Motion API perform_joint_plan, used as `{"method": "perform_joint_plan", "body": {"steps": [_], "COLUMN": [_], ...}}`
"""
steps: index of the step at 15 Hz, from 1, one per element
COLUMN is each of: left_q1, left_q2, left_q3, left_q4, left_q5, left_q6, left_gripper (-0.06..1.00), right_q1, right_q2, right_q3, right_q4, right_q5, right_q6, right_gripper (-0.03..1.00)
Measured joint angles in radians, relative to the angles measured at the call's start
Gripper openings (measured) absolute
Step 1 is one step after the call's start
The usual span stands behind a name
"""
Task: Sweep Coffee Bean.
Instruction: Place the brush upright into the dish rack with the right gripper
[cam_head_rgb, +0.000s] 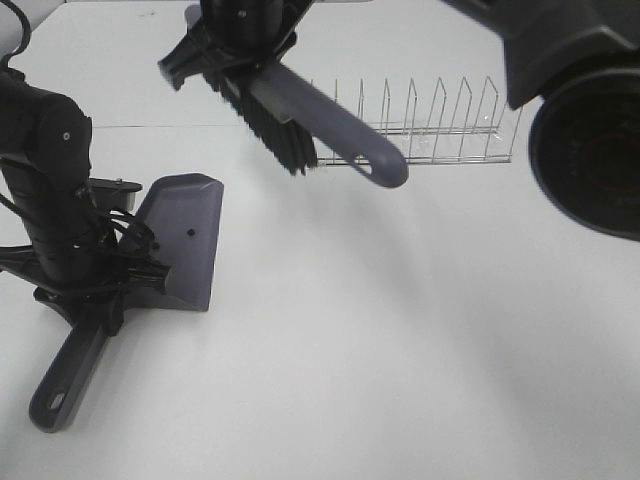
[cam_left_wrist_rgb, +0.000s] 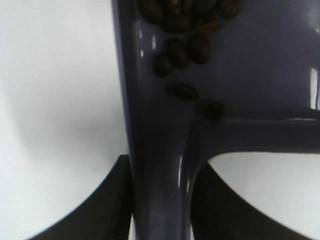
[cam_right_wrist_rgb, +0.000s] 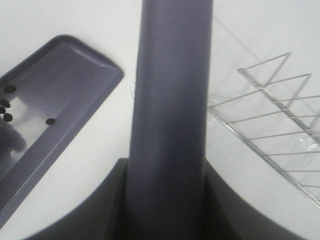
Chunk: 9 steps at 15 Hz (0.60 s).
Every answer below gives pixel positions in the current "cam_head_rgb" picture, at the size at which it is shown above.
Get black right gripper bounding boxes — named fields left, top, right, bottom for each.
left=158, top=1, right=313, bottom=91

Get purple plastic dustpan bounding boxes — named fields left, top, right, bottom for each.
left=29, top=173, right=224, bottom=433

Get purple brush black bristles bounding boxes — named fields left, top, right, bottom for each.
left=203, top=60, right=408, bottom=188

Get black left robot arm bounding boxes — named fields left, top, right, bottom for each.
left=1, top=68, right=169, bottom=336

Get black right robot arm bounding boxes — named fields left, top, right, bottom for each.
left=159, top=1, right=639, bottom=240

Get pile of coffee beans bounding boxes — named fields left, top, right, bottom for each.
left=151, top=228, right=196, bottom=253

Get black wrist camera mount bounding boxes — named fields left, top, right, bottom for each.
left=89, top=178, right=142, bottom=212

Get black cable bundle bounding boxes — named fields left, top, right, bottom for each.
left=69, top=207, right=161, bottom=281

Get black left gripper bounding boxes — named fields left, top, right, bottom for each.
left=1, top=234, right=171, bottom=336

